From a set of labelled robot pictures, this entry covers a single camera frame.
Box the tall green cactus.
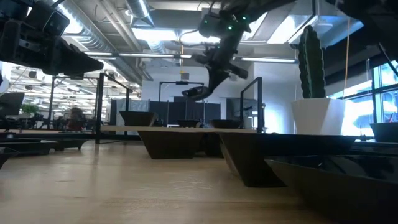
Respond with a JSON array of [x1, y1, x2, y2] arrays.
[[297, 24, 327, 100]]

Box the black wire dish rack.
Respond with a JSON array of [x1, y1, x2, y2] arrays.
[[239, 76, 264, 134]]

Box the grey partition screen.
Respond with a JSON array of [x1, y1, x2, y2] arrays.
[[109, 98, 150, 127]]

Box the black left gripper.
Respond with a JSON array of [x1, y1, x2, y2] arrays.
[[0, 17, 104, 81]]

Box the long ceiling light strip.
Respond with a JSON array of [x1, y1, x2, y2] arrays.
[[83, 51, 298, 64]]

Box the green leafy plant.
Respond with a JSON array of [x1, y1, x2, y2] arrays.
[[21, 103, 41, 126]]

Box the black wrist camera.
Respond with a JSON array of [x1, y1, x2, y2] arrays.
[[198, 11, 252, 39], [26, 1, 71, 37]]

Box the person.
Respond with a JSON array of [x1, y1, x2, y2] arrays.
[[66, 106, 87, 132]]

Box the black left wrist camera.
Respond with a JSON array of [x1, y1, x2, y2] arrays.
[[26, 1, 71, 37]]

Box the dark computer monitor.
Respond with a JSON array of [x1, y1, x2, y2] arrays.
[[0, 91, 25, 117]]

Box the white plant pot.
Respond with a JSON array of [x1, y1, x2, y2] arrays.
[[290, 98, 346, 136]]

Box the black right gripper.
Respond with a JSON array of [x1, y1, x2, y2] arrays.
[[191, 30, 249, 96]]

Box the silver ventilation duct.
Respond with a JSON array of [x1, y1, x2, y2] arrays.
[[46, 0, 146, 85]]

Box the large dark bowl left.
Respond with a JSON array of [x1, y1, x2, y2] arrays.
[[137, 130, 206, 160]]

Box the yellow cord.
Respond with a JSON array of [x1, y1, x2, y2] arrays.
[[342, 17, 351, 100]]

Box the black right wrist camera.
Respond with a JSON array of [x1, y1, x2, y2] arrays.
[[198, 11, 252, 39]]

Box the black metal wooden rack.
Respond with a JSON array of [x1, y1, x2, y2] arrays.
[[94, 72, 134, 145]]

